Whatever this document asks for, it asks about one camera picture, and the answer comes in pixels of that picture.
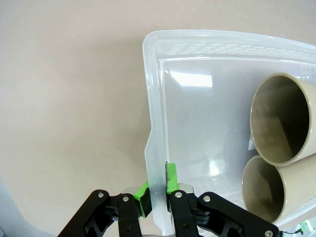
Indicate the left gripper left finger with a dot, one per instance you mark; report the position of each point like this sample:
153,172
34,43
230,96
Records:
123,212

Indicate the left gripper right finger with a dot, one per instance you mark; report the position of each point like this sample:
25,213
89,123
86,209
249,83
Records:
187,214

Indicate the tan cylindrical cup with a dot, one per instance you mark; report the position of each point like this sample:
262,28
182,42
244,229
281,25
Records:
261,192

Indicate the white perforated plastic basket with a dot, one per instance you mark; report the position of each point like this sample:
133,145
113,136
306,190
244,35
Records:
197,111

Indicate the pale beige cylindrical cup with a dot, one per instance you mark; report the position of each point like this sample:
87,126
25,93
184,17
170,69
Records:
279,118

